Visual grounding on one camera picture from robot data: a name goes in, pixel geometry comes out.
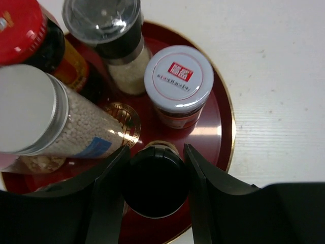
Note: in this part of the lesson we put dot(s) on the red lid chili sauce jar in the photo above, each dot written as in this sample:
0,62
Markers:
31,35

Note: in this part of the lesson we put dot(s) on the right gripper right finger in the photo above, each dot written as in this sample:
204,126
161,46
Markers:
224,209

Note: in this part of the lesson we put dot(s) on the small dark bottle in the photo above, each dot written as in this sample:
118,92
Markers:
155,183

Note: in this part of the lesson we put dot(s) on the pink lid spice shaker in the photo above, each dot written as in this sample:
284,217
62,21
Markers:
30,164

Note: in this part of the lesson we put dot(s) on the black top grinder bottle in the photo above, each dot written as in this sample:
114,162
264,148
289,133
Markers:
113,29

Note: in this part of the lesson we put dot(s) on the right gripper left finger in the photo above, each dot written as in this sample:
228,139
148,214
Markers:
87,208

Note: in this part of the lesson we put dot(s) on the silver lid tall jar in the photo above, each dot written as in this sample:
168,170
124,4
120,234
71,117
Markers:
42,116

